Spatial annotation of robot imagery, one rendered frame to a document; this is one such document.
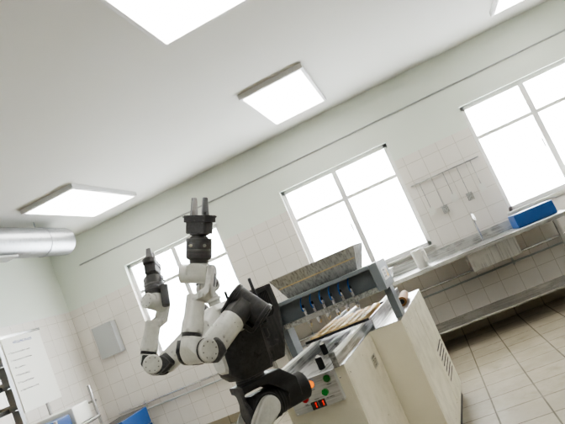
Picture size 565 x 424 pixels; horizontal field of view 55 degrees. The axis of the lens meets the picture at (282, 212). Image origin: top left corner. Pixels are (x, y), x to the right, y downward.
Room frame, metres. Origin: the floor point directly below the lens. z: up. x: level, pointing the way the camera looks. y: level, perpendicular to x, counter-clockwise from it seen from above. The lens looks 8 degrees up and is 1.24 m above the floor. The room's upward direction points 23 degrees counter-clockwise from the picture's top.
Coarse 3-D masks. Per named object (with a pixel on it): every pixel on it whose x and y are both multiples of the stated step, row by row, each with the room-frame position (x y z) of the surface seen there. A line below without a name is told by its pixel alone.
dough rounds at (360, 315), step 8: (376, 304) 3.62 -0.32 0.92; (360, 312) 3.52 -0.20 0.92; (368, 312) 3.31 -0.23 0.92; (336, 320) 3.73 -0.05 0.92; (344, 320) 3.47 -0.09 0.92; (352, 320) 3.29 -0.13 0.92; (360, 320) 3.15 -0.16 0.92; (328, 328) 3.38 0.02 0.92; (336, 328) 3.21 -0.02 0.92; (320, 336) 3.22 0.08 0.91
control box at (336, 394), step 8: (312, 376) 2.51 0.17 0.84; (320, 376) 2.48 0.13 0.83; (336, 376) 2.48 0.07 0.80; (320, 384) 2.49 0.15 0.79; (328, 384) 2.48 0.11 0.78; (336, 384) 2.47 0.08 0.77; (312, 392) 2.50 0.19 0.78; (320, 392) 2.49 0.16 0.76; (336, 392) 2.47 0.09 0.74; (344, 392) 2.49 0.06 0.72; (312, 400) 2.51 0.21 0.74; (328, 400) 2.49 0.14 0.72; (336, 400) 2.48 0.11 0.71; (296, 408) 2.53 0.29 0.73; (304, 408) 2.52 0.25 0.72; (312, 408) 2.51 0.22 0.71
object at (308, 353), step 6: (348, 312) 4.14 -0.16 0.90; (354, 312) 4.23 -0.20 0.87; (330, 336) 3.48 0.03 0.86; (312, 342) 3.20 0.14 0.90; (318, 342) 3.21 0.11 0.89; (324, 342) 3.31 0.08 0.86; (306, 348) 3.05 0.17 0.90; (312, 348) 3.09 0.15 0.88; (318, 348) 3.18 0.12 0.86; (300, 354) 2.91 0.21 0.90; (306, 354) 2.97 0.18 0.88; (312, 354) 3.05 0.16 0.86; (294, 360) 2.79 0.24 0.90; (300, 360) 2.86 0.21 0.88; (306, 360) 2.94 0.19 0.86; (288, 366) 2.69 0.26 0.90; (294, 366) 2.76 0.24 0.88; (300, 366) 2.83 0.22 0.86; (288, 372) 2.67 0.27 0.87; (294, 372) 2.73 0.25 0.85
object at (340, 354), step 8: (360, 328) 3.02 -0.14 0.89; (368, 328) 3.20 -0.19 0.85; (352, 336) 2.82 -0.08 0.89; (360, 336) 2.96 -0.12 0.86; (344, 344) 2.64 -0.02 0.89; (352, 344) 2.77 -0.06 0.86; (336, 352) 2.48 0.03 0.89; (344, 352) 2.59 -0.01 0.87; (336, 360) 2.46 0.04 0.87; (344, 360) 2.54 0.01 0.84
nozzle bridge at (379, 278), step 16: (352, 272) 3.13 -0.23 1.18; (368, 272) 3.19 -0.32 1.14; (384, 272) 3.22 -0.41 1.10; (320, 288) 3.19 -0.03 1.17; (336, 288) 3.25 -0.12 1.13; (352, 288) 3.22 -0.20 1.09; (368, 288) 3.20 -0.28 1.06; (384, 288) 3.09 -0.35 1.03; (288, 304) 3.34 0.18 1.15; (304, 304) 3.31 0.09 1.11; (320, 304) 3.29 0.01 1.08; (336, 304) 3.21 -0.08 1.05; (400, 304) 3.27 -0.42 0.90; (288, 320) 3.35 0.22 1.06; (304, 320) 3.27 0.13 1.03; (288, 336) 3.38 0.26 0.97
